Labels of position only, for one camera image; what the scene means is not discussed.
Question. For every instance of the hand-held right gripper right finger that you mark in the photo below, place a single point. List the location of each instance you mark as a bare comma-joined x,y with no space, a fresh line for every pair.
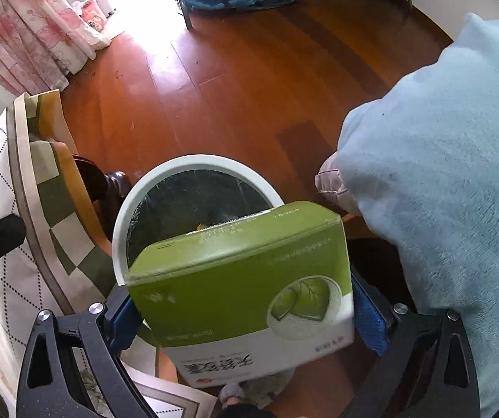
369,318

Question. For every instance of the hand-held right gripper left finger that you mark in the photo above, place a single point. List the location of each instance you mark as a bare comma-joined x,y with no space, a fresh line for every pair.
121,322

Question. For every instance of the green and white cardboard box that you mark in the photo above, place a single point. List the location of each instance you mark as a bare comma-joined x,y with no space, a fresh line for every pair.
240,287

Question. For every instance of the white round trash bin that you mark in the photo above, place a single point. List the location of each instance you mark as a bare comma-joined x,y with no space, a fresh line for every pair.
188,209

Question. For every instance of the checkered quilted sofa cover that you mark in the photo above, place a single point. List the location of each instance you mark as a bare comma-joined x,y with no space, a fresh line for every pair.
23,235

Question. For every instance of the dark wooden furniture leg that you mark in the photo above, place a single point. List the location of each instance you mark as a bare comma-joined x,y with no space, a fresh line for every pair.
101,183

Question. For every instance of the pink cushion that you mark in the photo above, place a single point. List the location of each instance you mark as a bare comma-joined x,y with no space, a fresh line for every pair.
334,180

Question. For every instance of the light blue fleece blanket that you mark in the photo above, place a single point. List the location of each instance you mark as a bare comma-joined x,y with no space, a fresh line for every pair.
441,191

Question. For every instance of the pink floral curtain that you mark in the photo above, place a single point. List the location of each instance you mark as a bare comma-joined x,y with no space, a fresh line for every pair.
31,30

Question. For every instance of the pink plastic bag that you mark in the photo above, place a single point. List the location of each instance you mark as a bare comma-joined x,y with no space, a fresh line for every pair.
92,11

